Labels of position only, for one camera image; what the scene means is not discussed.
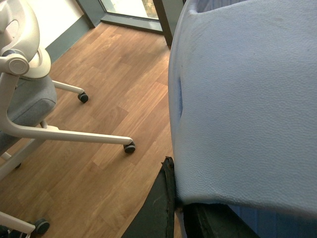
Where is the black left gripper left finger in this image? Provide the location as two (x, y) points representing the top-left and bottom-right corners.
(122, 157), (176, 238)

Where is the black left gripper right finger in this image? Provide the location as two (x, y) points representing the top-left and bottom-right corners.
(183, 203), (258, 238)

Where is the light blue slipper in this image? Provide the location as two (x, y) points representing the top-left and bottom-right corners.
(168, 0), (317, 238)

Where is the white chair with castors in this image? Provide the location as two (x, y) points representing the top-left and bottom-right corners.
(0, 0), (136, 236)

